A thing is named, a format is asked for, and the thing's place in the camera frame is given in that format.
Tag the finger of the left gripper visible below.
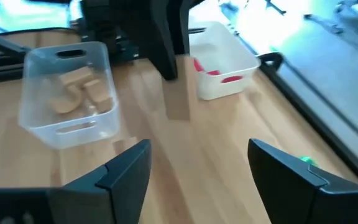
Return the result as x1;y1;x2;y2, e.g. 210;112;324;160
180;0;204;55
149;0;180;81

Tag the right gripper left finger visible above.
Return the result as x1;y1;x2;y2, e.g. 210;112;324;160
63;139;152;224

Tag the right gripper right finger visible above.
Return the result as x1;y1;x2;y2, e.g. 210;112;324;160
247;139;358;224

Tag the green wooden half-round block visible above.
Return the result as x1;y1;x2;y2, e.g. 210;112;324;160
299;154;319;168

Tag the long natural wooden plank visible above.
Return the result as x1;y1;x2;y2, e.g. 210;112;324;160
162;54;193;121

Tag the small natural wooden block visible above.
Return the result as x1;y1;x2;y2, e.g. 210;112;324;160
82;78;114;113

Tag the white plastic bin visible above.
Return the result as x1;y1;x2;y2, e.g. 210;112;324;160
187;20;262;101

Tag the clear plastic bin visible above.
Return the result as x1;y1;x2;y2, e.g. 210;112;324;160
17;40;121;151

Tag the black aluminium rig frame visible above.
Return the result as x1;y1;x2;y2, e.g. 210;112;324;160
0;18;358;189

